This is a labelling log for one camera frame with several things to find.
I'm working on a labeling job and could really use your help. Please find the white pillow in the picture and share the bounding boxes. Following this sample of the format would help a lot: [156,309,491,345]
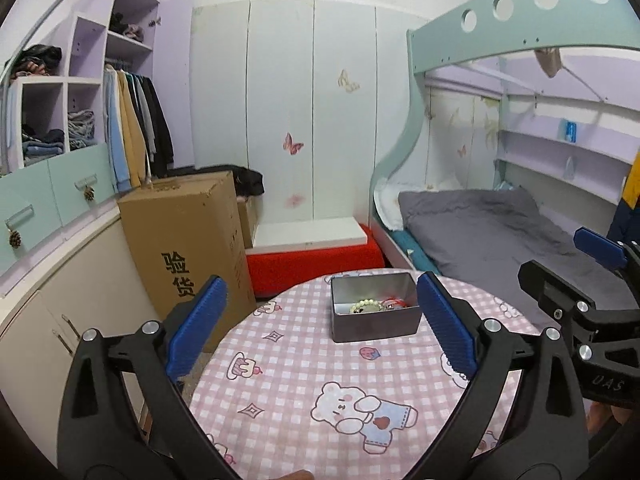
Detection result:
[374,177,461,228]

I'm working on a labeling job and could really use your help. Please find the grey tin box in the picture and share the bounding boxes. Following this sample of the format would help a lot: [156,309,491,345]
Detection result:
[330,271,423,343]

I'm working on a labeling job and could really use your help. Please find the black bag behind box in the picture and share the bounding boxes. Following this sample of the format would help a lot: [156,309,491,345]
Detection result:
[234,166,265,199]

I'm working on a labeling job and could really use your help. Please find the light blue hanging shirt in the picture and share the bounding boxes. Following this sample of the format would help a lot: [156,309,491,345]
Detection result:
[104,67,132,194]

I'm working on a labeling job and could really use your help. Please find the mint drawer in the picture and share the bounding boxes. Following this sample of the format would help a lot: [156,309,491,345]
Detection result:
[47,142,119,228]
[0,160,63,273]

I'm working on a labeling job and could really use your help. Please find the pink checked printed tablecloth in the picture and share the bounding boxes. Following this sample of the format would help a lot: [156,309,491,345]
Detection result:
[189,268,551,480]

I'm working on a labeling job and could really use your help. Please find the teal bunk bed frame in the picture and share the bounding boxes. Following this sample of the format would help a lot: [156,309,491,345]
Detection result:
[369,0,640,271]

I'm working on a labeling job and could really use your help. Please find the beige hanging cloth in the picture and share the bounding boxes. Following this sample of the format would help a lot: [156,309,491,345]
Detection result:
[533,47,566,79]

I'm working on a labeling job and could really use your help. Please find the dark clothes heap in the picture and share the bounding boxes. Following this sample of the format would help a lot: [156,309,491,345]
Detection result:
[7,44,64,79]

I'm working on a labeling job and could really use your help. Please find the red step with white top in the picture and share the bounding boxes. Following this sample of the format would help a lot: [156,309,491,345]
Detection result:
[246,225,385,299]

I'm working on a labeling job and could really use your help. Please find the folded dark clothes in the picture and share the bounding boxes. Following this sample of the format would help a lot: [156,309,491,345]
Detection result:
[21,129,66,164]

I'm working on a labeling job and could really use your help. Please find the lilac wall shelf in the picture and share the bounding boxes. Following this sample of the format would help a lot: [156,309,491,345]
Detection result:
[494,127,637,207]

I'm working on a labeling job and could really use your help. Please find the yellow hanging jacket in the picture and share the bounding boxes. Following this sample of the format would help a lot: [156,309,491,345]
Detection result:
[117,72,149,189]

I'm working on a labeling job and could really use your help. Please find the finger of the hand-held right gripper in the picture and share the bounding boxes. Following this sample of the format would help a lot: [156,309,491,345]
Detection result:
[574,227,640,281]
[517,259,640,331]

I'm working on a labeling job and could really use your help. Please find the beige cabinet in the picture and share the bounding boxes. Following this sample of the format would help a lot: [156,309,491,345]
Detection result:
[0,205,168,411]

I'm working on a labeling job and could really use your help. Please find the grey blanket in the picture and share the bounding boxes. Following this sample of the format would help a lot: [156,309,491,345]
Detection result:
[397,187,640,331]

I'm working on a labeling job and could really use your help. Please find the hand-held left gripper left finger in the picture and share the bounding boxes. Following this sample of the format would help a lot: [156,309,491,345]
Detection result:
[56,274,241,480]

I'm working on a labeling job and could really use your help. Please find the yellow navy jacket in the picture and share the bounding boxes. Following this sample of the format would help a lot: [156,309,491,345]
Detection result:
[607,150,640,247]

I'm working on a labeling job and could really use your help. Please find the lilac shelf wardrobe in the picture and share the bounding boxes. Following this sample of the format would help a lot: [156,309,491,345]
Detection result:
[0,0,196,177]

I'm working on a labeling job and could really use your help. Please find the black hanging coat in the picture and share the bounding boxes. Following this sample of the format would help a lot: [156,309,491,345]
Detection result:
[135,75,175,179]

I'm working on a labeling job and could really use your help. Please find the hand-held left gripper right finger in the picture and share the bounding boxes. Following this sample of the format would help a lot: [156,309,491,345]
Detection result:
[400,270,592,480]

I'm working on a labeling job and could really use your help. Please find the person's right hand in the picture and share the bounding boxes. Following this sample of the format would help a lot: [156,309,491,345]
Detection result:
[586,402,632,435]

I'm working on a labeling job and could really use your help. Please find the white board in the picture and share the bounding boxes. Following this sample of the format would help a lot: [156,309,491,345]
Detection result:
[252,217,370,251]

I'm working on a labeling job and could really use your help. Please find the large cardboard box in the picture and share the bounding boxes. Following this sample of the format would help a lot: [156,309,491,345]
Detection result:
[117,170,257,346]

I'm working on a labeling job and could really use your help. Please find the teal bedsheet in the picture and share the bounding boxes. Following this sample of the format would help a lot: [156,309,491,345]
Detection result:
[389,227,442,277]

